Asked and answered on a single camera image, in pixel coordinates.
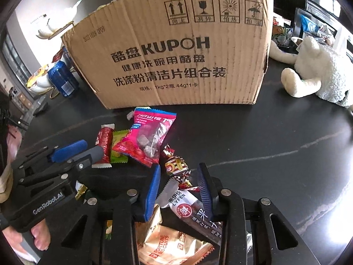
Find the yellow snack packet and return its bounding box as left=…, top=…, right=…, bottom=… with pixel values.
left=27, top=64, right=50, bottom=85

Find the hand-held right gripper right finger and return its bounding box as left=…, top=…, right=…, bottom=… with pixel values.
left=196, top=162, right=315, bottom=265

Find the pink snack packet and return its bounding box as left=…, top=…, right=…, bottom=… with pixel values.
left=112, top=107, right=177, bottom=168

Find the blue snack packet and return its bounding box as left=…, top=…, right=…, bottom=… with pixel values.
left=300, top=15, right=318, bottom=35

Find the person's left hand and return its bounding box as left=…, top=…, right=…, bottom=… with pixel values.
left=0, top=125, right=53, bottom=264

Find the orange biscuit packet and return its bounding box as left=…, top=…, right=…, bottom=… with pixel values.
left=135, top=204, right=214, bottom=265

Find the small gold wrapped candy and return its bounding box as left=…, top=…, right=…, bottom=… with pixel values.
left=74, top=181, right=89, bottom=201

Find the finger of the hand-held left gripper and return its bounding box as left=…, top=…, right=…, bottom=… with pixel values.
left=19, top=146, right=104, bottom=188
left=11, top=140, right=89, bottom=172

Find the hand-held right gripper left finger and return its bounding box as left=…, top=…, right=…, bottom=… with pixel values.
left=37, top=165, right=162, bottom=265

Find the blue drink can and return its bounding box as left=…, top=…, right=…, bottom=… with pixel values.
left=47, top=61, right=80, bottom=98

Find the white plush toy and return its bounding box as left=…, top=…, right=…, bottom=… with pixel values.
left=269, top=36, right=353, bottom=109

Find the small white shell dish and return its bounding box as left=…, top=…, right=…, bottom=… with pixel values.
left=26, top=72, right=56, bottom=94

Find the floral printed cup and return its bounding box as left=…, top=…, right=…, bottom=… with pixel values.
left=272, top=23, right=293, bottom=49

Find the black remote control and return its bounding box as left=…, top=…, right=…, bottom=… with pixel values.
left=33, top=99, right=49, bottom=116

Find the gold wire tiered stand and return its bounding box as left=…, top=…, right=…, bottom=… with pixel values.
left=45, top=19, right=75, bottom=99

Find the large white shell dish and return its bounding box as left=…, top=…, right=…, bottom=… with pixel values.
left=36, top=0, right=83, bottom=39

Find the white brown snack packet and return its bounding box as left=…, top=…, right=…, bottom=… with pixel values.
left=156, top=177, right=224, bottom=246

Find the green snack packet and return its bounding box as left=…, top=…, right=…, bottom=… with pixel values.
left=110, top=130, right=130, bottom=164

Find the red snack bar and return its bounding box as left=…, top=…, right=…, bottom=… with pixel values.
left=92, top=125, right=114, bottom=169

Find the brown gold wrapped candy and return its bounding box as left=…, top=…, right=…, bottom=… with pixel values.
left=161, top=144, right=193, bottom=188

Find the brown cardboard box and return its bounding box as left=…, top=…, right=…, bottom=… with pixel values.
left=61, top=0, right=275, bottom=110

